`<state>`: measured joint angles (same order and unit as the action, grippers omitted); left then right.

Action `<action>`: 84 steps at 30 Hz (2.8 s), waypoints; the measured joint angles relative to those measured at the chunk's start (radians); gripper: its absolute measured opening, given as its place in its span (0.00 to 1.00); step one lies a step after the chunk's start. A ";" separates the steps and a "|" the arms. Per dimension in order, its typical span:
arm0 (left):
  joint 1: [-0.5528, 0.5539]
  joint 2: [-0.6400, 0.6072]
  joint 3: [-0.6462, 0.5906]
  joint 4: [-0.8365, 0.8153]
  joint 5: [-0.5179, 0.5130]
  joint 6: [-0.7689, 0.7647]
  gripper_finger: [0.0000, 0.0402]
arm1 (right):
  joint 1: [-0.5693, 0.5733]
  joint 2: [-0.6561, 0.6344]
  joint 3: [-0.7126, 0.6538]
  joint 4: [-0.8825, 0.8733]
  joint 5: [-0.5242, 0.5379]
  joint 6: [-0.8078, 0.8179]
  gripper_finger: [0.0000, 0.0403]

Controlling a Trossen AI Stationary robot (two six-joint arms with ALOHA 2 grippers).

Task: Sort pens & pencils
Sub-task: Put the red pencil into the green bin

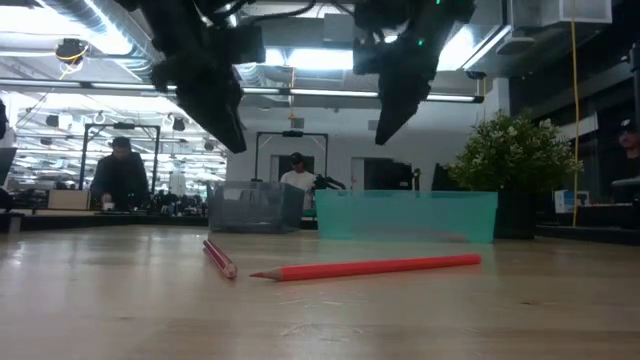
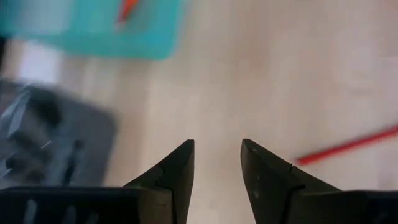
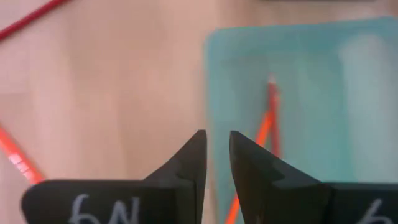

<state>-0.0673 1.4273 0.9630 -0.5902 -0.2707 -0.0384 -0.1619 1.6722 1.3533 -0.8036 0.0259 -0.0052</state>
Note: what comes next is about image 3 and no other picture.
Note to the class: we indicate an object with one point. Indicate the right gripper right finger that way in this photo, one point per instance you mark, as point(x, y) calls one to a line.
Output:
point(295, 202)

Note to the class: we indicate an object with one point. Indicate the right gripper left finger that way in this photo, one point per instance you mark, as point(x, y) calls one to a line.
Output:
point(124, 202)

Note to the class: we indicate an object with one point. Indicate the orange pencil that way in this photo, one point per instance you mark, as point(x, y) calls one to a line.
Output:
point(18, 157)
point(264, 127)

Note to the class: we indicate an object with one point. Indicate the red pencil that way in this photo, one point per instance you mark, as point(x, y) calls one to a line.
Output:
point(273, 99)
point(28, 19)

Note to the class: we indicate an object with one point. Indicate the teal plastic bin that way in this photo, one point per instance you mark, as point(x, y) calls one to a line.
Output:
point(311, 93)

